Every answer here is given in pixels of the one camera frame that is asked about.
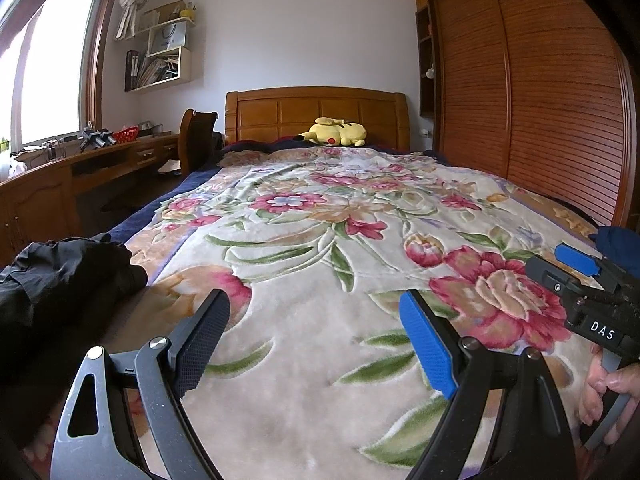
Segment black desk gadgets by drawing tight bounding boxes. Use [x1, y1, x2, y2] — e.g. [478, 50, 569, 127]
[80, 127, 117, 151]

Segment wooden slatted wardrobe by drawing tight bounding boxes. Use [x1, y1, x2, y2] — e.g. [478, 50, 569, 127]
[411, 0, 638, 231]

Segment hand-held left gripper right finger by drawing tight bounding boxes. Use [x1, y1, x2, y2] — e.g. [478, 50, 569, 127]
[398, 288, 581, 480]

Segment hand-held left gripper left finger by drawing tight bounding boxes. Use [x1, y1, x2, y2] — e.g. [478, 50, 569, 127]
[50, 288, 232, 480]

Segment blue suit jacket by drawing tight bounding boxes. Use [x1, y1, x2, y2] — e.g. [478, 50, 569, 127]
[597, 226, 640, 281]

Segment floral blanket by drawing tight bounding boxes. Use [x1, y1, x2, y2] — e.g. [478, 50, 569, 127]
[30, 147, 613, 480]

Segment person's right hand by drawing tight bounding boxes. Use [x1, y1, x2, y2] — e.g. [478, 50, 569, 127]
[580, 347, 640, 428]

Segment yellow plush toy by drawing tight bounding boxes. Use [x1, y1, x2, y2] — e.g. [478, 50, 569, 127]
[293, 117, 368, 148]

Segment wooden chair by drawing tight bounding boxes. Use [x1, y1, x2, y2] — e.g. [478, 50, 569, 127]
[178, 108, 221, 178]

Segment white paper bag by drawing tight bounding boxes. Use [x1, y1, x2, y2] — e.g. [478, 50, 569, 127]
[150, 20, 188, 54]

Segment dark wooden niche shelf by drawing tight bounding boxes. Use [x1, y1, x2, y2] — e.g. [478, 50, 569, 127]
[415, 7, 436, 118]

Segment white wall shelf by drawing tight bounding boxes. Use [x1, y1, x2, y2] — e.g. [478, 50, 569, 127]
[115, 0, 197, 93]

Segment row of books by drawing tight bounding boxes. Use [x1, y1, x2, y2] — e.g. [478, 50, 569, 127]
[125, 50, 179, 91]

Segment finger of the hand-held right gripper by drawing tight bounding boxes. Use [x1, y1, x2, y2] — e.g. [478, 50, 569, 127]
[525, 255, 587, 302]
[555, 242, 608, 278]

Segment window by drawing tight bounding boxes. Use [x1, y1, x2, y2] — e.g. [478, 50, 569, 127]
[0, 0, 123, 156]

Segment tied white curtain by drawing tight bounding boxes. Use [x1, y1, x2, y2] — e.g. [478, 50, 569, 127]
[115, 0, 166, 41]

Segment wooden desk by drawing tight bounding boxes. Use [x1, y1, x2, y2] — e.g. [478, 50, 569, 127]
[0, 132, 182, 266]

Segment black garment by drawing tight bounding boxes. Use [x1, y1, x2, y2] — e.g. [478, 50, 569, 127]
[0, 232, 148, 441]

